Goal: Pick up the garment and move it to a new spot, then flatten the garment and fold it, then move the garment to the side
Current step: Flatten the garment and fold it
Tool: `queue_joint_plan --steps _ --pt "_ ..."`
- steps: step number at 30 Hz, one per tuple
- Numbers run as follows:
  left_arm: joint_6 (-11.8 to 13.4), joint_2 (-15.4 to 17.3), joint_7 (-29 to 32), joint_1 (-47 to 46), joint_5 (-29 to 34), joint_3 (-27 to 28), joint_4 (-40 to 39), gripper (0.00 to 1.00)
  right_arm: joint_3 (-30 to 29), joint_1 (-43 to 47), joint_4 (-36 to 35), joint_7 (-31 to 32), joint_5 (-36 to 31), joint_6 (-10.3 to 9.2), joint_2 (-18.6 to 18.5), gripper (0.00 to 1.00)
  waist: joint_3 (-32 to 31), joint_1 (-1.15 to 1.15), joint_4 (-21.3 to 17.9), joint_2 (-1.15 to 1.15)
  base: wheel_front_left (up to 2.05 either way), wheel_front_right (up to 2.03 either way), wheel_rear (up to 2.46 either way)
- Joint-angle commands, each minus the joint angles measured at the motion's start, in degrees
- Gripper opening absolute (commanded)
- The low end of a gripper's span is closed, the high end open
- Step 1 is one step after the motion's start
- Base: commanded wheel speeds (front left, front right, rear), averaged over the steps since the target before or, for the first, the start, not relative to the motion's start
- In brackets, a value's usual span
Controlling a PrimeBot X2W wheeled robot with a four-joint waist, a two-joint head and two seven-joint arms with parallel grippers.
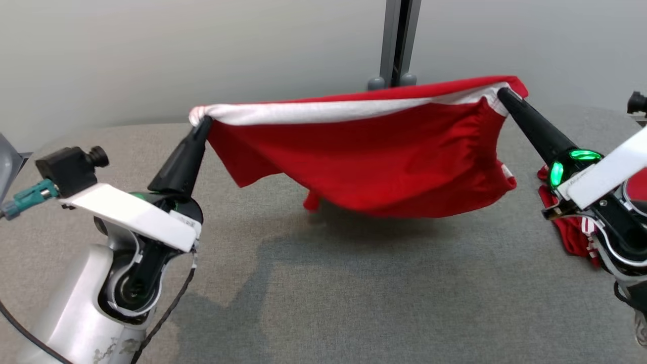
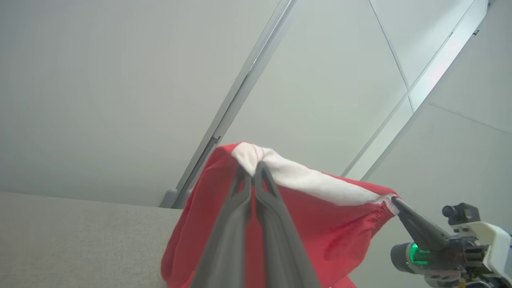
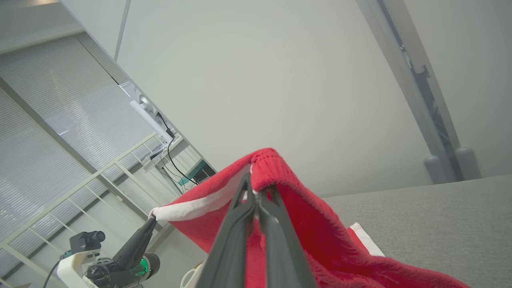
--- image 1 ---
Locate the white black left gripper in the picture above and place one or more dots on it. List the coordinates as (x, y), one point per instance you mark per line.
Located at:
(131, 215)

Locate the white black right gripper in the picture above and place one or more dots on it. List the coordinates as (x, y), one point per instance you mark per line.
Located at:
(606, 174)

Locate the red white basketball jersey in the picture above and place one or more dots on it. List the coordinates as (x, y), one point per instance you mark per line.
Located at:
(571, 237)

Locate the red white-striped shorts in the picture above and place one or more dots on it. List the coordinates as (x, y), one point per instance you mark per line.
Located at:
(364, 156)

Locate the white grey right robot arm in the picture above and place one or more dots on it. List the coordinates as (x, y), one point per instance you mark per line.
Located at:
(627, 232)

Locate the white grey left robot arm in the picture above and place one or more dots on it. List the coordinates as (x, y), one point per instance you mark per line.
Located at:
(76, 308)

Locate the grey chair edge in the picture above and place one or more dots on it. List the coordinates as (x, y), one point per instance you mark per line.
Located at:
(10, 162)

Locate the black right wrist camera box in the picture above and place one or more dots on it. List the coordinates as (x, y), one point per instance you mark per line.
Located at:
(638, 102)

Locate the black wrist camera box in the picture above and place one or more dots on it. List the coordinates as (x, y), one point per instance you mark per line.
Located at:
(68, 169)
(638, 102)

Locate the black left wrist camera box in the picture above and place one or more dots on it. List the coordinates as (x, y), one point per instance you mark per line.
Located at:
(68, 169)

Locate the grey partition post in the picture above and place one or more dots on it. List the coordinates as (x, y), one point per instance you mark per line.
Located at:
(399, 40)

